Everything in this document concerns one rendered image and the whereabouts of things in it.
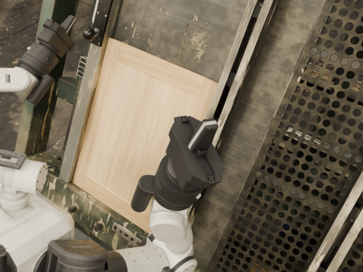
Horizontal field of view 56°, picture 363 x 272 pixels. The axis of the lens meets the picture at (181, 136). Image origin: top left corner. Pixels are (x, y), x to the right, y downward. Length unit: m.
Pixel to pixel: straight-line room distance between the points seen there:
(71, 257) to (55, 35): 0.66
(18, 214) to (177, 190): 0.37
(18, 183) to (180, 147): 0.36
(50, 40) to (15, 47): 2.84
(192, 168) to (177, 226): 0.18
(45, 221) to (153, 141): 0.47
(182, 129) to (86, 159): 0.81
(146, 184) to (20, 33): 3.63
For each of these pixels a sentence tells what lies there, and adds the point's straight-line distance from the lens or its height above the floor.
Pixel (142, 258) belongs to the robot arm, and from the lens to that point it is 0.82.
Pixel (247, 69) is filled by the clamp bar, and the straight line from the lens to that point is 0.92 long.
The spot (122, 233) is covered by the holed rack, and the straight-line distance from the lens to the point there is 1.24.
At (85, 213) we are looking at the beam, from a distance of 1.33.
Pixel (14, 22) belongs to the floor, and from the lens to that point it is 4.37.
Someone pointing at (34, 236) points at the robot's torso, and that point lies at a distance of 0.76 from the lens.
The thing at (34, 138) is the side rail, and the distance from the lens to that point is 1.50.
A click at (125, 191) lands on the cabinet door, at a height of 0.97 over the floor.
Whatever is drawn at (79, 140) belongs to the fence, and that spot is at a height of 1.05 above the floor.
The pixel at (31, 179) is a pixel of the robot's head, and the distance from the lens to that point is 0.74.
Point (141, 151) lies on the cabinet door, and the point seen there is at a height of 1.10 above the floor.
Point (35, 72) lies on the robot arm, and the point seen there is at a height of 1.37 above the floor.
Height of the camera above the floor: 1.99
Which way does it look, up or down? 49 degrees down
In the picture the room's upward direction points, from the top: straight up
